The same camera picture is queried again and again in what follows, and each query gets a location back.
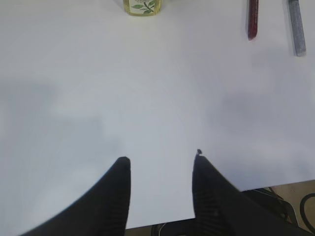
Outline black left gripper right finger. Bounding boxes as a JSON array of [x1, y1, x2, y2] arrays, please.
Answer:
[[192, 149, 311, 236]]

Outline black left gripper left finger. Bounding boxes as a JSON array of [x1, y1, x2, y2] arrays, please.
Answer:
[[25, 157, 130, 236]]

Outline yellow tea bottle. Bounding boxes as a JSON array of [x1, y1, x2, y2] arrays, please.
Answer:
[[123, 0, 162, 16]]

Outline silver glitter pen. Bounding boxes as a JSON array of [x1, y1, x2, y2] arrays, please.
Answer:
[[285, 0, 307, 57]]

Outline red glitter pen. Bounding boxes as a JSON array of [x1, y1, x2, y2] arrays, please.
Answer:
[[248, 0, 259, 40]]

